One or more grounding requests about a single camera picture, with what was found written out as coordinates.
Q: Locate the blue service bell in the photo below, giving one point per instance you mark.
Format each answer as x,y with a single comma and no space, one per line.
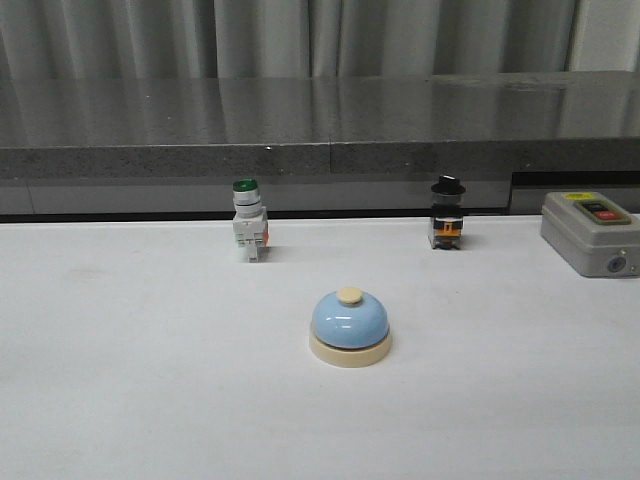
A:
349,328

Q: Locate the grey stone counter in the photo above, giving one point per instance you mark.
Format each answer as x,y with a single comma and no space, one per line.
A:
156,149

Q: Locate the grey curtain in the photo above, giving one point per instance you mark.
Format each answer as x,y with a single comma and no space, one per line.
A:
238,39

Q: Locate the green push button switch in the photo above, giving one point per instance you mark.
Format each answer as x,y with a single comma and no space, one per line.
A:
250,223

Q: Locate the black rotary selector switch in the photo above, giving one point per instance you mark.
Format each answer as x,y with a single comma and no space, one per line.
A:
446,223

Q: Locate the grey on-off switch box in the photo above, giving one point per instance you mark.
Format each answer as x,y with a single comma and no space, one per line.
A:
597,237

